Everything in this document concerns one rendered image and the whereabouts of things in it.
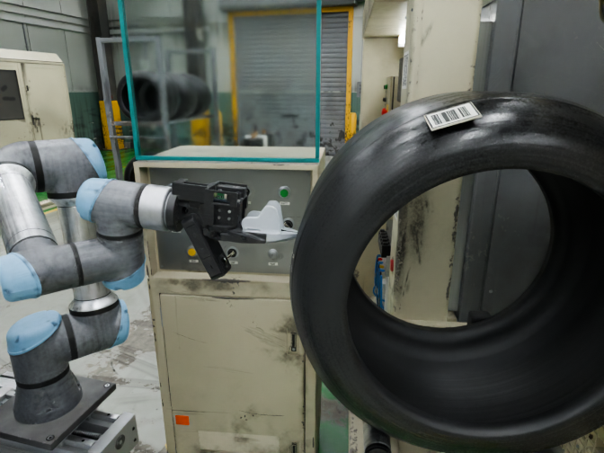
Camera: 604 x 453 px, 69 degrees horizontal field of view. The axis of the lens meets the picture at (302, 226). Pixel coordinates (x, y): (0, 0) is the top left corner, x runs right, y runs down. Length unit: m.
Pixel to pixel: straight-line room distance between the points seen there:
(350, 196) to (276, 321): 0.90
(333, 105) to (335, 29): 1.56
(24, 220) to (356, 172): 0.57
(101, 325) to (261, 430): 0.74
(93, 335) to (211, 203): 0.62
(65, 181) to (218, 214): 0.50
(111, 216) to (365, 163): 0.42
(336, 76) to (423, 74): 9.17
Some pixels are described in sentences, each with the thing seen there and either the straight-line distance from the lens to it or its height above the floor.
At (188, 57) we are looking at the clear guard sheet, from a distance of 1.33.
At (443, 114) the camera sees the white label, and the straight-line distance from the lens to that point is 0.59.
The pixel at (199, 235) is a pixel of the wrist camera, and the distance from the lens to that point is 0.73.
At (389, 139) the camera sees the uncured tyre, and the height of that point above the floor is 1.41.
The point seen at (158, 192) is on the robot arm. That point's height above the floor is 1.31.
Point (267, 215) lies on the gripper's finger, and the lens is 0.69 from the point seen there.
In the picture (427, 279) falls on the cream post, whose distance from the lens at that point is 1.05.
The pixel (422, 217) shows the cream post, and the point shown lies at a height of 1.20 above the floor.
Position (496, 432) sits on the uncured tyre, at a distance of 0.78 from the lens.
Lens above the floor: 1.47
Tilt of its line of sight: 18 degrees down
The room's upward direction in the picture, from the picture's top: straight up
